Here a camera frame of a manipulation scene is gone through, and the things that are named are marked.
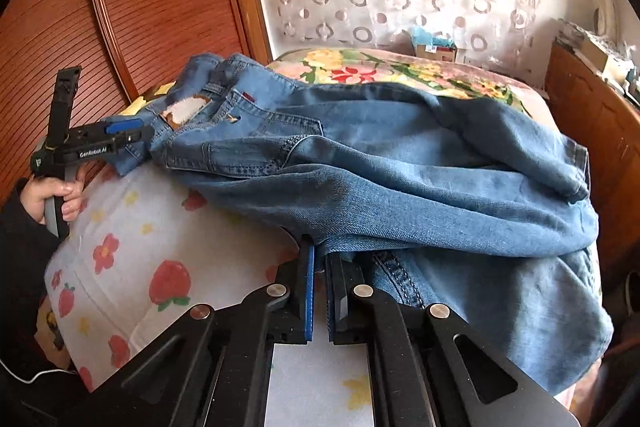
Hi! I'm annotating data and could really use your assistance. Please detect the cardboard box with blue bag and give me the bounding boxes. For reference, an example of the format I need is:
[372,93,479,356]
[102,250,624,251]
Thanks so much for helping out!
[409,27,469,65]

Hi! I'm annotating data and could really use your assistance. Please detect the person's left forearm black sleeve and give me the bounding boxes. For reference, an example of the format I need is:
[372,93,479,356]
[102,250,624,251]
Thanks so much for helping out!
[0,179,68,373]

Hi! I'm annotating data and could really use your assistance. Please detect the brown wooden wardrobe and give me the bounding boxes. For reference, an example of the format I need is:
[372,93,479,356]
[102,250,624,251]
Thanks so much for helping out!
[0,0,275,208]

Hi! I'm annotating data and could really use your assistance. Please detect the brown wooden cabinet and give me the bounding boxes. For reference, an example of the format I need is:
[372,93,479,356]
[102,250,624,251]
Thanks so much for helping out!
[542,42,640,260]

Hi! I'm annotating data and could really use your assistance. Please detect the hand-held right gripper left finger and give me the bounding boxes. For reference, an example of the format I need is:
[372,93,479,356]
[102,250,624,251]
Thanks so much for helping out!
[75,237,317,427]

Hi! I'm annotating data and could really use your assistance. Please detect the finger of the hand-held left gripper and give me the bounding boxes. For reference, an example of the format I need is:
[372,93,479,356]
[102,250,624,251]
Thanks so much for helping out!
[100,117,146,134]
[112,129,154,146]

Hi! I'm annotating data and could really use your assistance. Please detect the person's left hand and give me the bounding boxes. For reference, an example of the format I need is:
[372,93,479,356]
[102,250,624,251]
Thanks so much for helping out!
[22,177,84,226]

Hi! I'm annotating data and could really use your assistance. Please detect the pile of boxes and papers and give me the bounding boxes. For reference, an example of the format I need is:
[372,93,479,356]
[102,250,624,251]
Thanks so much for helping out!
[552,18,640,108]

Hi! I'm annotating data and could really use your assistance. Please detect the yellow pillow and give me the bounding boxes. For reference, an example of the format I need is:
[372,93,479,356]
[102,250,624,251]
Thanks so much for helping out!
[117,81,182,118]

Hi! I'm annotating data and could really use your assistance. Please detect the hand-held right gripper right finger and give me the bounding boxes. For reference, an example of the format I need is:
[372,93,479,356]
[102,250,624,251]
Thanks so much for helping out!
[325,253,581,427]

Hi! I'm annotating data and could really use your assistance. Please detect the white flower print bed sheet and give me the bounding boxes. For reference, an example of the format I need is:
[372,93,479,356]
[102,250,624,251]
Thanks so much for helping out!
[42,159,603,427]

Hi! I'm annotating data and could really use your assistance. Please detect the blue denim pants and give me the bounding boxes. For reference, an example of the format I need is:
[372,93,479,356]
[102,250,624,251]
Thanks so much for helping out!
[107,52,616,397]

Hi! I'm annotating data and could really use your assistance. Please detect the pink floral blanket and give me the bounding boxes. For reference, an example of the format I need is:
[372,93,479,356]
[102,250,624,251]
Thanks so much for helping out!
[264,47,551,118]

